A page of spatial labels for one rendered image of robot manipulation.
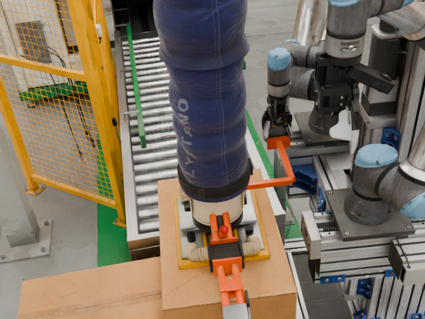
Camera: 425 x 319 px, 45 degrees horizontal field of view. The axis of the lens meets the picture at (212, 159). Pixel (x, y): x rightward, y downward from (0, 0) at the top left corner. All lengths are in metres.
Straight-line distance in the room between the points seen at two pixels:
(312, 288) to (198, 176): 1.20
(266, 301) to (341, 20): 0.89
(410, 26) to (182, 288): 0.96
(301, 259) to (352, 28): 1.79
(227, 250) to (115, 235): 1.75
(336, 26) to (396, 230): 0.82
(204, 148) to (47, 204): 2.22
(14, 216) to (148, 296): 1.24
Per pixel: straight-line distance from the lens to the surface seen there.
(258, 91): 4.39
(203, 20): 1.23
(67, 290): 2.23
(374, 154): 1.56
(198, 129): 1.39
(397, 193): 1.50
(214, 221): 1.58
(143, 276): 2.19
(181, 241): 1.69
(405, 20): 1.33
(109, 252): 3.08
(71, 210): 3.42
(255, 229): 1.71
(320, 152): 2.07
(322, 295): 2.52
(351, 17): 1.00
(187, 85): 1.33
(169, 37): 1.28
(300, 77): 1.97
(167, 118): 3.09
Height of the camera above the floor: 2.18
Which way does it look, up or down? 37 degrees down
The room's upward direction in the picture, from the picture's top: 5 degrees counter-clockwise
